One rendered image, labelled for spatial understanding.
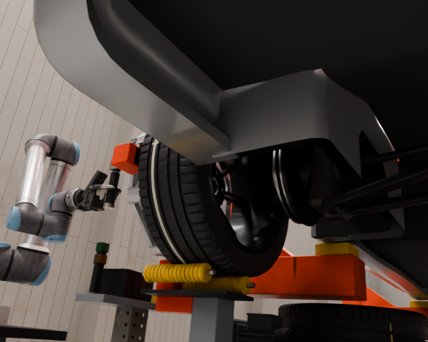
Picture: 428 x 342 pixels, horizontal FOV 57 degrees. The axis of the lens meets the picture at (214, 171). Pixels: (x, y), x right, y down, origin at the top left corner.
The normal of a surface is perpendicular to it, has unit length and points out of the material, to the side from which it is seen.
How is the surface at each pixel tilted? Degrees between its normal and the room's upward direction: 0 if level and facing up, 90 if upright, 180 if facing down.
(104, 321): 90
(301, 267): 90
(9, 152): 90
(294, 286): 90
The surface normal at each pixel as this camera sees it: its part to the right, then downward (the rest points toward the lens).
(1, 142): 0.84, -0.14
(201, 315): -0.57, -0.36
